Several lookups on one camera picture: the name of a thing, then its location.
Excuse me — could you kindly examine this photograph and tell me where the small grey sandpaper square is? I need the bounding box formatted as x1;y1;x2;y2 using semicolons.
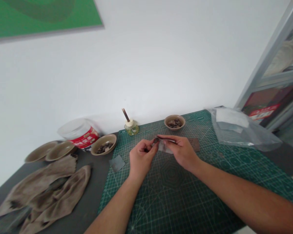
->
109;156;126;173

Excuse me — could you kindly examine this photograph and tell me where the empty beige ceramic bowl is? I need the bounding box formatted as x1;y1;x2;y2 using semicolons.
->
45;141;76;162
24;140;60;163

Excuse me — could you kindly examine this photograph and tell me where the clear plastic bag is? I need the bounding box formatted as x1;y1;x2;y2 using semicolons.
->
204;107;283;152

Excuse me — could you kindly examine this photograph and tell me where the small glass bottle yellow liquid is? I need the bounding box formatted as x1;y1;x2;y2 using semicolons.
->
124;119;140;137

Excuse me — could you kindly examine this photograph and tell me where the grey metal shelf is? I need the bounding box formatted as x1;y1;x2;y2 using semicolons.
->
234;0;293;138

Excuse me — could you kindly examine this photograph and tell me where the grey sandpaper sheet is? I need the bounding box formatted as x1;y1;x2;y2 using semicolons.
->
156;135;177;155

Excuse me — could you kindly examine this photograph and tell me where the small beige ceramic bowl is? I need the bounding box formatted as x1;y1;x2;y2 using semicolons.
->
164;114;186;131

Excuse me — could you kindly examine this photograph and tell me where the pile of dark shards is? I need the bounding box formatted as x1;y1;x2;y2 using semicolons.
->
168;118;183;128
96;141;114;154

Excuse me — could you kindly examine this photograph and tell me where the wide beige ceramic bowl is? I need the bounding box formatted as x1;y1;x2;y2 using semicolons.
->
91;134;117;156

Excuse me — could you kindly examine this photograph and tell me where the green cutting mat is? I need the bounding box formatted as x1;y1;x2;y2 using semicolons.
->
97;109;293;234

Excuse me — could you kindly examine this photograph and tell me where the stained brown cloth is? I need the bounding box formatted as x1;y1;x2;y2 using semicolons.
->
0;153;79;220
19;165;92;234

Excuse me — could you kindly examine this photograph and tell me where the person's right hand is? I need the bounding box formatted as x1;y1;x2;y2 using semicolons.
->
160;135;203;172

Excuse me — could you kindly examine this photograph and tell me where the dark brush stick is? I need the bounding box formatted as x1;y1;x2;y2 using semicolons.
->
121;108;131;124

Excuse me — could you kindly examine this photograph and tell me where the person's left hand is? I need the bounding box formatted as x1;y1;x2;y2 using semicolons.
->
129;139;160;181

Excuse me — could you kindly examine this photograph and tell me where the brown sandpaper sheet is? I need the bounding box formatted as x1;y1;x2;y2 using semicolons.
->
187;138;201;152

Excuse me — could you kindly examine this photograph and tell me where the clear plastic jar red label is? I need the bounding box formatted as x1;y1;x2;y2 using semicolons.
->
57;118;101;151

